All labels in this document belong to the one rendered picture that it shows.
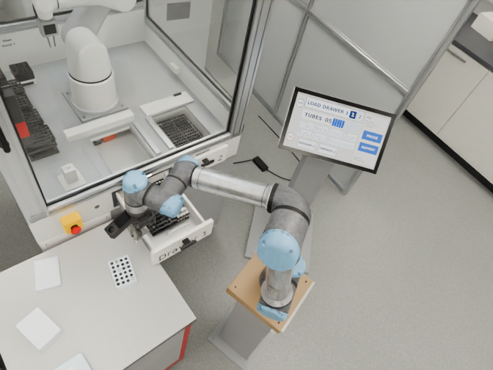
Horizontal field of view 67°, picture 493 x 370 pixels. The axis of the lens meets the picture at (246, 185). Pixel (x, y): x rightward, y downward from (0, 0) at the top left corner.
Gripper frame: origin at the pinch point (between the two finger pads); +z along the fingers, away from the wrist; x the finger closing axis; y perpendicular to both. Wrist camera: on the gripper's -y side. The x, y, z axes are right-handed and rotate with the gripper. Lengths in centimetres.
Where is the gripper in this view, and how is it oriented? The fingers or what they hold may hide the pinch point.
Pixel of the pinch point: (133, 238)
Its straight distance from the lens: 146.4
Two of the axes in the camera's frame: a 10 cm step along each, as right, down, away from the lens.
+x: -6.7, -6.6, 3.4
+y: 7.2, -4.6, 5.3
